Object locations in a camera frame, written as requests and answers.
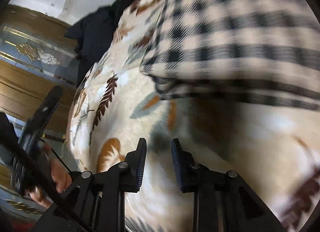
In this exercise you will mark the dark navy garment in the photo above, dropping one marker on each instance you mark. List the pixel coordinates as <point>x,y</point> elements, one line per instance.
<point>94,34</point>

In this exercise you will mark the black beige checkered shirt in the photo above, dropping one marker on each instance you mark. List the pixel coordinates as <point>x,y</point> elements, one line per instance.
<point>251,51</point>

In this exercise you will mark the cream leaf-pattern blanket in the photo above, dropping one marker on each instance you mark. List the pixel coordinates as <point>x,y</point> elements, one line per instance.
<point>275,149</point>

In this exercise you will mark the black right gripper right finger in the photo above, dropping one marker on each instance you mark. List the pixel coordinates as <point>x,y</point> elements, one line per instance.
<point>222,201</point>

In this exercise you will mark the person's left hand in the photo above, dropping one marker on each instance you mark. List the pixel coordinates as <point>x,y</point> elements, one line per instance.
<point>61,179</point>

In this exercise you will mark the wooden glass-panel wardrobe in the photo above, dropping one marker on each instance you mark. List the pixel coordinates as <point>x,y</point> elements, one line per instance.
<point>35,57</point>

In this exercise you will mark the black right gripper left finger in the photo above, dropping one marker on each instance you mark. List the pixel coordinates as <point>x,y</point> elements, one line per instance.
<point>95,202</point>

